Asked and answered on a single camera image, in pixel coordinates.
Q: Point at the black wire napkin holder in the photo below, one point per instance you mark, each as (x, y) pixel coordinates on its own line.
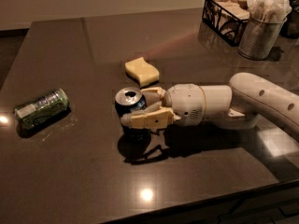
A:
(225, 24)

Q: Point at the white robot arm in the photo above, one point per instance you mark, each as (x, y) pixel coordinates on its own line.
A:
(234, 106)

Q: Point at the white packets in cup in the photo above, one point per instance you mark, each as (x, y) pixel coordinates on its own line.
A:
(269, 10)

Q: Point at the metal mesh cup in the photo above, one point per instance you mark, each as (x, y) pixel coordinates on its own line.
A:
(259, 38)

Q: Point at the napkins in holder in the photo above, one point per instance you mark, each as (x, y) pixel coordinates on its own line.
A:
(238, 8)

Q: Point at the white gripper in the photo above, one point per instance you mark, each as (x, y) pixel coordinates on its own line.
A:
(184, 104)

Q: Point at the blue pepsi can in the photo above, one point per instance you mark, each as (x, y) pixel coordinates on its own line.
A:
(128, 100)

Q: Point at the green soda can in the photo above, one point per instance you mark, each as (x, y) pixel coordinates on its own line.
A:
(42, 108)

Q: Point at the yellow sponge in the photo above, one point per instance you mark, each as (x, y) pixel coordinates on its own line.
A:
(144, 73)

